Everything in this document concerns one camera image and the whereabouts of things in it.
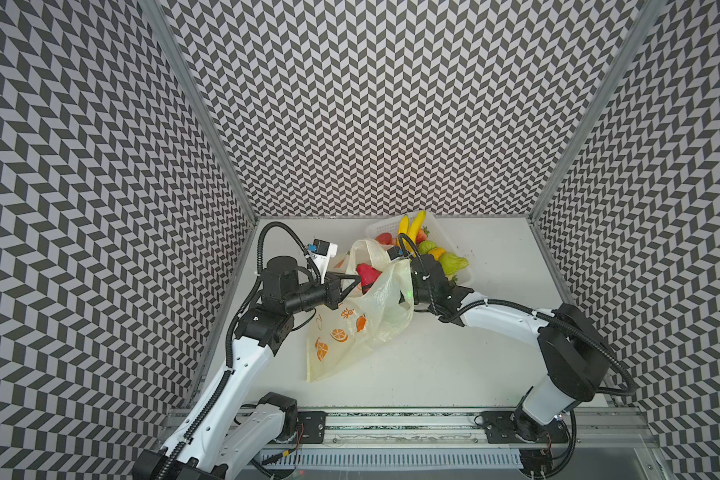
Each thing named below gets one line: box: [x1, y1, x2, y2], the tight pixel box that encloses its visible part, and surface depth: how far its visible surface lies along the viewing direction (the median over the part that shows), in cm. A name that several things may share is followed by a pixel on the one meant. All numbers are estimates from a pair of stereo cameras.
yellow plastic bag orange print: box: [306, 239, 415, 383], surface depth 72 cm
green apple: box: [418, 240, 438, 255], surface depth 104 cm
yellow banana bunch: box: [398, 210, 427, 258], surface depth 104 cm
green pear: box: [439, 252, 469, 276], surface depth 93 cm
